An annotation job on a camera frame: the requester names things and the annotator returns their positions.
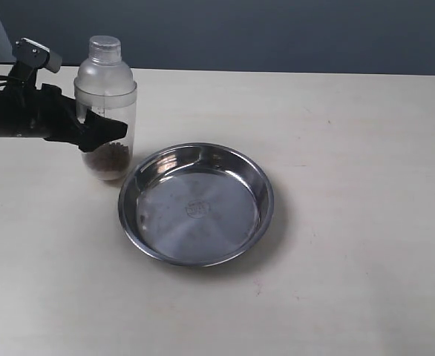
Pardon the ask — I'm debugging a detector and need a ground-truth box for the round stainless steel plate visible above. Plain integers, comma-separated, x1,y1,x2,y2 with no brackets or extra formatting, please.
117,142,275,267

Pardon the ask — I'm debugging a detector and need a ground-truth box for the clear plastic shaker bottle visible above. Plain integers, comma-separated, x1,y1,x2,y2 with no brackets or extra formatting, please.
73,36,137,180

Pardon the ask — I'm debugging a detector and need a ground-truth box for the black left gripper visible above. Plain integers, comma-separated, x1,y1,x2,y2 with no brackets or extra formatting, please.
5,61,128,152

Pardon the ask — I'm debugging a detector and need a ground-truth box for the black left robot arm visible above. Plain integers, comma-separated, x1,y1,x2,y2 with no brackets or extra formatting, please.
0,61,128,152

